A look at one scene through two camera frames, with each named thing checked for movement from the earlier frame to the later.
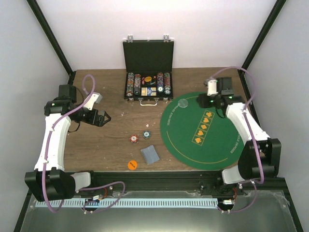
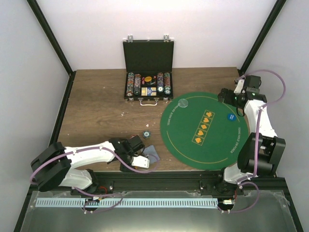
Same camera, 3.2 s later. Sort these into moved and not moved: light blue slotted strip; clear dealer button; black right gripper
Moved: black right gripper
Not moved: clear dealer button; light blue slotted strip
